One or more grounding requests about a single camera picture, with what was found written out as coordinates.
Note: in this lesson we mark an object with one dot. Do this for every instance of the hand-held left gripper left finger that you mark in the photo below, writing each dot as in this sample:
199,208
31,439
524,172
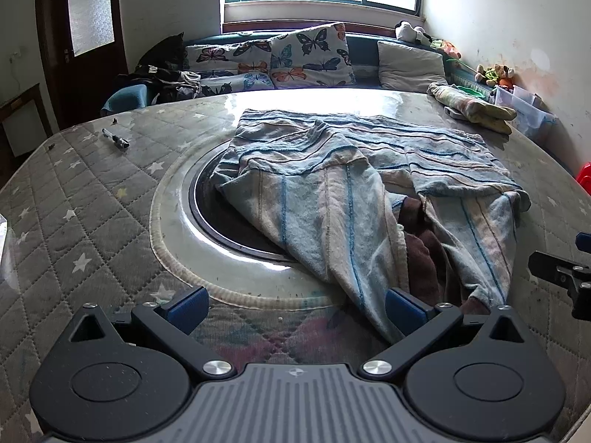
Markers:
187,309

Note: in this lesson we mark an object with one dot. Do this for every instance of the small orange toy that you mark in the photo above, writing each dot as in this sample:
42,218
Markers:
505,83

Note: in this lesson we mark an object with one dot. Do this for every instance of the long butterfly pillow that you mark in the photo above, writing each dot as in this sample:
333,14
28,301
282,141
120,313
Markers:
226,53

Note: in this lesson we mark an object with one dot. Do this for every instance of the blue upholstered bench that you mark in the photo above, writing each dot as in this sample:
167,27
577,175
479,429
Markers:
362,48

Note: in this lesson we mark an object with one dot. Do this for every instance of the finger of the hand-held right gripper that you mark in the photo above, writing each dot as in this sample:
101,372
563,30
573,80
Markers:
584,242
577,281

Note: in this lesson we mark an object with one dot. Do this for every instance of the brown plush bear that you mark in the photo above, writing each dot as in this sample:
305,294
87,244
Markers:
504,71

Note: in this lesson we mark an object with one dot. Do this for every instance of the dark wood glass door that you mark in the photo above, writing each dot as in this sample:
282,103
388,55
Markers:
51,55

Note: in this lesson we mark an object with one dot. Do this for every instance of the large upright butterfly pillow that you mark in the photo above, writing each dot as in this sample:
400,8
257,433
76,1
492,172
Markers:
314,55

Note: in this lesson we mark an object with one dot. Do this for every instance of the black silver pen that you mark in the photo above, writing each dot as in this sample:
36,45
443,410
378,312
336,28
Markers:
113,137

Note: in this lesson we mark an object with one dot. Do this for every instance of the green plastic basin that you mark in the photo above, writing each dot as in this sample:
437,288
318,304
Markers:
471,91

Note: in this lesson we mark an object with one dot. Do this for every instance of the red plastic stool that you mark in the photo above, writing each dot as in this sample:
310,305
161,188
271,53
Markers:
584,171

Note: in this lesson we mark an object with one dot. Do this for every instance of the orange green plush toy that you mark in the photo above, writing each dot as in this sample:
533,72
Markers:
447,48

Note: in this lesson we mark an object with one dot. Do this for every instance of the folded yellowish cloth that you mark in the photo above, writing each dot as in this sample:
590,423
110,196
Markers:
475,106

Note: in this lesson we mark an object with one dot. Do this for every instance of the flat grey device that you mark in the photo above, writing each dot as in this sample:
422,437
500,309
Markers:
453,113

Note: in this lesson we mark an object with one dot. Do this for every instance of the clear plastic storage box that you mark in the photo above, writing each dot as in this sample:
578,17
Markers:
526,110

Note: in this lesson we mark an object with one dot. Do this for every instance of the flat butterfly pillow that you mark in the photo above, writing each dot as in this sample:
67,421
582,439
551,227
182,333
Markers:
235,84

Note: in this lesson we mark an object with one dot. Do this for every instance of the round black table hob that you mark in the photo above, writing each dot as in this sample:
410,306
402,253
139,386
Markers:
207,203

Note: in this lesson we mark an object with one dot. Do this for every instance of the dark wood cabinet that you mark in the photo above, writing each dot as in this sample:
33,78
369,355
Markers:
23,124

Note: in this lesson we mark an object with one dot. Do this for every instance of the blue striped knit garment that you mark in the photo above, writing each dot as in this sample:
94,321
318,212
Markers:
300,184

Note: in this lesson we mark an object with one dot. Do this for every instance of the yellow green plush toy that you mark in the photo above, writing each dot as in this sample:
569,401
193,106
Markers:
487,76

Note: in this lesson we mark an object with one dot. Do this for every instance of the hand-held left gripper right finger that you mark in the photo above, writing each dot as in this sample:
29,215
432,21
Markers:
406,309

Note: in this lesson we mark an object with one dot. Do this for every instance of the grey quilted star table cover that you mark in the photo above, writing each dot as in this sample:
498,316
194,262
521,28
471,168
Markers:
69,240

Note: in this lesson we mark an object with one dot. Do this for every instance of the black white plush toy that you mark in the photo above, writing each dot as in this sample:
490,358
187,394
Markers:
413,32

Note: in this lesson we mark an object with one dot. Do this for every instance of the black white printed garment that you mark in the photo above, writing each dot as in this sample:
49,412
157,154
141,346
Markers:
171,80

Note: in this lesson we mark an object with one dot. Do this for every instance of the grey pillow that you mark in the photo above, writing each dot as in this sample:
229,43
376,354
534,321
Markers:
408,67

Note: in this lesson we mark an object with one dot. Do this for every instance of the white wall socket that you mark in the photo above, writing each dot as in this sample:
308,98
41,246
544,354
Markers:
16,54

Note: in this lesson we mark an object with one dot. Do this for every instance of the thin green stick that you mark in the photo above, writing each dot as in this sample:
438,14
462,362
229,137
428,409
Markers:
461,65

